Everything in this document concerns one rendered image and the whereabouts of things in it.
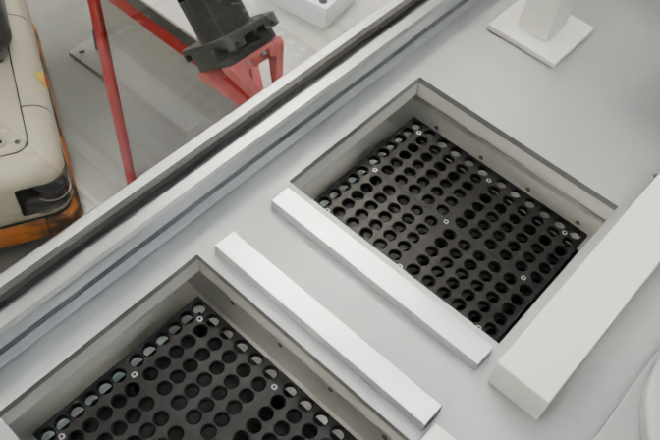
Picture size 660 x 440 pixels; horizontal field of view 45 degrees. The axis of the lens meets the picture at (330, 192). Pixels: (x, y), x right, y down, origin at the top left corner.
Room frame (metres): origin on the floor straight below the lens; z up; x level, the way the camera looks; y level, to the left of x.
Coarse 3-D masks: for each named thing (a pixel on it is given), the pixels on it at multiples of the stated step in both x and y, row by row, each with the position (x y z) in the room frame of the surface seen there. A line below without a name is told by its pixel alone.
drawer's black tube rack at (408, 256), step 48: (432, 144) 0.57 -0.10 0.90; (384, 192) 0.50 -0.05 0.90; (432, 192) 0.53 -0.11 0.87; (480, 192) 0.51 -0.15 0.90; (384, 240) 0.44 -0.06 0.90; (432, 240) 0.45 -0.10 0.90; (480, 240) 0.46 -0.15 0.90; (528, 240) 0.46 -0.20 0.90; (576, 240) 0.47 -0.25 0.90; (432, 288) 0.40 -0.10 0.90; (480, 288) 0.42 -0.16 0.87; (528, 288) 0.41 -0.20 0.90
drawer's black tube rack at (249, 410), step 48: (192, 336) 0.32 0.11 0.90; (240, 336) 0.33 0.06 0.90; (144, 384) 0.27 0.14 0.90; (192, 384) 0.28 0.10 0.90; (240, 384) 0.28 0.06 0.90; (288, 384) 0.29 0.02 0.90; (96, 432) 0.23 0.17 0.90; (144, 432) 0.24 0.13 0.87; (192, 432) 0.24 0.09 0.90; (240, 432) 0.24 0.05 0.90; (288, 432) 0.24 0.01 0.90
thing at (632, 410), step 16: (656, 352) 0.32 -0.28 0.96; (656, 368) 0.30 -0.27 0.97; (640, 384) 0.29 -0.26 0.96; (656, 384) 0.28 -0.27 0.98; (624, 400) 0.28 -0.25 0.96; (640, 400) 0.28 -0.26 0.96; (656, 400) 0.27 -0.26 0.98; (624, 416) 0.26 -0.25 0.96; (640, 416) 0.26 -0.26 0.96; (656, 416) 0.26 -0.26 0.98; (608, 432) 0.25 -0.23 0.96; (624, 432) 0.25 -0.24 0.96; (640, 432) 0.25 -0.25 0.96; (656, 432) 0.25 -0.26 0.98
